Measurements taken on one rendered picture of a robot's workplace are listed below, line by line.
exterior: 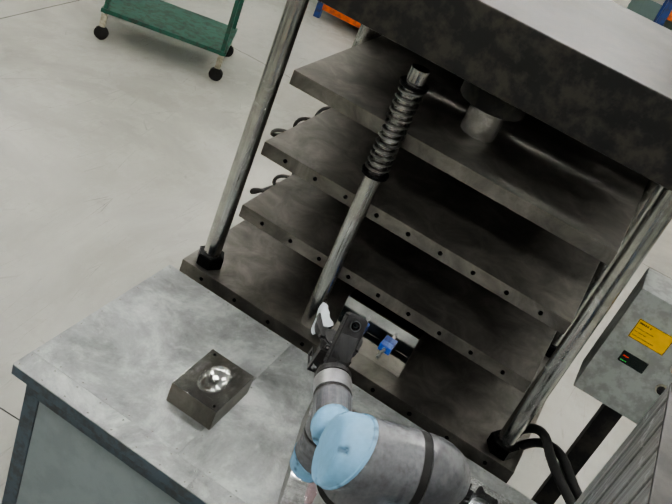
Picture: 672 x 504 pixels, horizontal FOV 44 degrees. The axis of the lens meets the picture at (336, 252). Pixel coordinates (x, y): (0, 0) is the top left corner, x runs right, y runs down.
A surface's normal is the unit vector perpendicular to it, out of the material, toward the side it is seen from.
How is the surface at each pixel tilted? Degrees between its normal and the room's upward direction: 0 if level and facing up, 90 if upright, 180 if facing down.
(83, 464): 90
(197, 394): 0
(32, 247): 0
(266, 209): 0
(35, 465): 90
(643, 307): 90
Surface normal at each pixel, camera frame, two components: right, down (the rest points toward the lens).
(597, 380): -0.43, 0.36
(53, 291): 0.34, -0.78
